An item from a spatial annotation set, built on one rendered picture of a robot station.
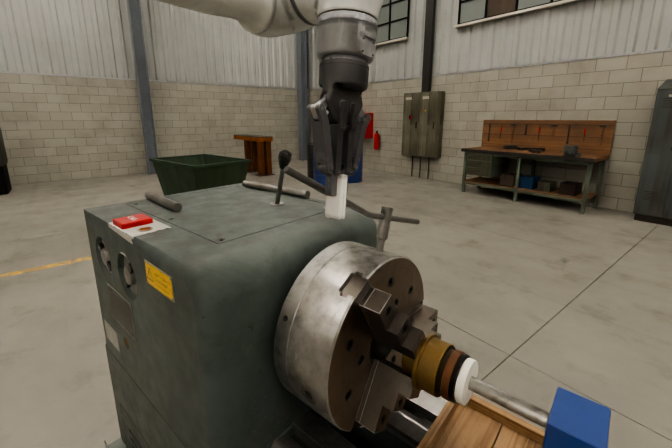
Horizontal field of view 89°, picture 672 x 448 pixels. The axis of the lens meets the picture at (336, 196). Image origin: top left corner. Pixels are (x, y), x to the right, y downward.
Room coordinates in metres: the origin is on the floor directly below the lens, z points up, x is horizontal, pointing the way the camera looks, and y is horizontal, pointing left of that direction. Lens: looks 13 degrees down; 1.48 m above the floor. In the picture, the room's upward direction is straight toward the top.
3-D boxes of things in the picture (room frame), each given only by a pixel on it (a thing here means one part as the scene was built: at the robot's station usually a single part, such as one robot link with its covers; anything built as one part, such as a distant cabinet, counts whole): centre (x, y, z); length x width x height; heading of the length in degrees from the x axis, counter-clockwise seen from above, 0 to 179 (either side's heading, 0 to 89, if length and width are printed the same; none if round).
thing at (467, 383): (0.42, -0.25, 1.08); 0.13 x 0.07 x 0.07; 49
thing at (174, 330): (0.83, 0.27, 1.06); 0.59 x 0.48 x 0.39; 49
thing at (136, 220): (0.71, 0.44, 1.26); 0.06 x 0.06 x 0.02; 49
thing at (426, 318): (0.60, -0.17, 1.08); 0.12 x 0.11 x 0.05; 139
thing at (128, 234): (0.69, 0.42, 1.23); 0.13 x 0.08 x 0.06; 49
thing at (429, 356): (0.49, -0.16, 1.08); 0.09 x 0.09 x 0.09; 49
